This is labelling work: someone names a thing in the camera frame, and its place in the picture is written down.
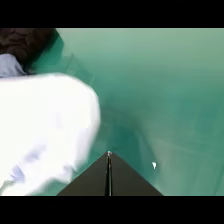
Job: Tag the white shirt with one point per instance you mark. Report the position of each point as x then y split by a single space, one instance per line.
46 130

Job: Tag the dark brown garment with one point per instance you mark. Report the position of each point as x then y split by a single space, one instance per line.
23 41

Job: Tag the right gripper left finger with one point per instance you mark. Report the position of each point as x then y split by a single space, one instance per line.
91 182

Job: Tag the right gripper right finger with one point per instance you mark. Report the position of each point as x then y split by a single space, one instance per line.
130 182

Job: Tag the light blue garment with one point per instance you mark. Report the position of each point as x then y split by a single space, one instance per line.
10 65

